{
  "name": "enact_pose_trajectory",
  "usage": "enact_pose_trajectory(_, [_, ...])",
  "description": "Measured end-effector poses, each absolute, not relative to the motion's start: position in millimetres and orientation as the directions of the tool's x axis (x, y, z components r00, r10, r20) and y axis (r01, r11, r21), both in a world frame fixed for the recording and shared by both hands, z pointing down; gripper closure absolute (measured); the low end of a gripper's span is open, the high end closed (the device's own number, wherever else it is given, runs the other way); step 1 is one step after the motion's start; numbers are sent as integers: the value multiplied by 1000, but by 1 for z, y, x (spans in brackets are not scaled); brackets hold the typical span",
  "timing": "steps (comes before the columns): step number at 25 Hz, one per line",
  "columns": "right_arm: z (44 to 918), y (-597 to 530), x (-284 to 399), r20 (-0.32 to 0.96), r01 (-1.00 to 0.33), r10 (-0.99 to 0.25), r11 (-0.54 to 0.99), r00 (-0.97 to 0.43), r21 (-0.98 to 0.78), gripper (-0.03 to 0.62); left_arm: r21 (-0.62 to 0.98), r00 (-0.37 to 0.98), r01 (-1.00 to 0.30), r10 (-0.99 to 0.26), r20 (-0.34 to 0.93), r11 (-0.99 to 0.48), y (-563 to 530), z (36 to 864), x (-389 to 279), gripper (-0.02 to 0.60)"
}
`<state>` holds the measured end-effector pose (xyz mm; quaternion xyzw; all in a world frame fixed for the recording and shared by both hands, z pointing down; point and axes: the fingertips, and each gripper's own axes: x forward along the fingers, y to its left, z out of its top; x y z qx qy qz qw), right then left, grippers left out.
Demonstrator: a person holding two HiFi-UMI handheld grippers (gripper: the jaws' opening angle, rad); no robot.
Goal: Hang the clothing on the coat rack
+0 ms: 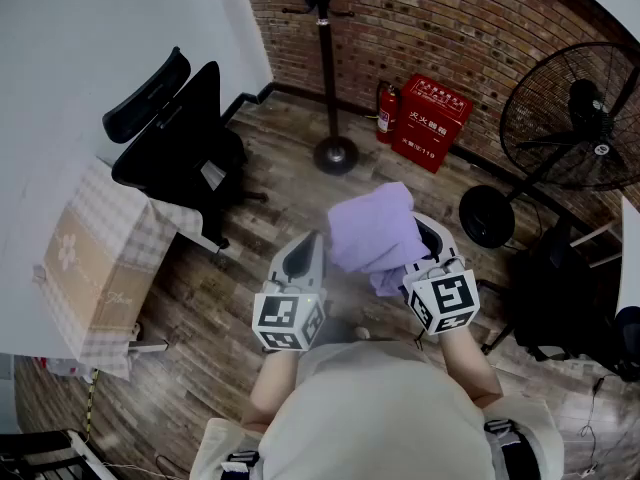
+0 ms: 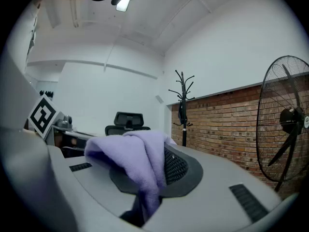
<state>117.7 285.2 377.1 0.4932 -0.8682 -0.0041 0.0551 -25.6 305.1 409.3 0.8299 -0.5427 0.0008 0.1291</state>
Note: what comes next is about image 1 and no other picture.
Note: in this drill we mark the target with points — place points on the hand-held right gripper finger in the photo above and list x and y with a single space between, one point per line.
446 240

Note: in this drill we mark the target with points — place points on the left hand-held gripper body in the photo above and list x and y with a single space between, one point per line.
280 318

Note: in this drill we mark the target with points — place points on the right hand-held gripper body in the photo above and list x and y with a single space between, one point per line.
445 293

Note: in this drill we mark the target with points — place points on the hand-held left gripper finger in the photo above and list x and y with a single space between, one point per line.
278 263
319 263

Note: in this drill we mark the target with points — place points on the purple clothes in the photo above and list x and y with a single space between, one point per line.
370 228

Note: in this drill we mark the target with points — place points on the black coat stand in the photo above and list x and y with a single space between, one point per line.
327 68

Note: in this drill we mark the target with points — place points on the person's right forearm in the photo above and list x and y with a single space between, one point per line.
470 368

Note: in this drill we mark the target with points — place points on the person's left forearm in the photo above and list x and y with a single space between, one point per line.
270 388

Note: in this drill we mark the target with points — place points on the black floor fan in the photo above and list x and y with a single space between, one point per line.
487 215

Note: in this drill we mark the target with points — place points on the person's shoe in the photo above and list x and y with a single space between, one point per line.
362 333

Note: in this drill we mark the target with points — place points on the black backpack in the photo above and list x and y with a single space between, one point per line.
550 288

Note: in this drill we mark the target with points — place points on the red fire extinguisher box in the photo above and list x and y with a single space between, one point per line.
430 123

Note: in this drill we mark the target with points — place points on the white table leg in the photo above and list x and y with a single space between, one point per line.
150 345

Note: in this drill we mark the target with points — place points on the red fire extinguisher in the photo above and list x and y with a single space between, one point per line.
385 118

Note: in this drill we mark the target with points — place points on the person's cream shirt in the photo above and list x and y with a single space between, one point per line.
375 418

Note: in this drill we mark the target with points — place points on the black office chair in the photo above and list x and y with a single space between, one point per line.
170 158

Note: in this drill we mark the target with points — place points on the cardboard box with checkered cloth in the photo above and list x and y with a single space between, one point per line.
100 248

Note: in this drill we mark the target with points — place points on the white desk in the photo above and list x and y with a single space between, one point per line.
631 258

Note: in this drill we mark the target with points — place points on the dark blue chair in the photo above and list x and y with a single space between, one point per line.
630 328

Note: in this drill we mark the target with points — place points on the black metal rack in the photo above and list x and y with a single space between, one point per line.
35 448

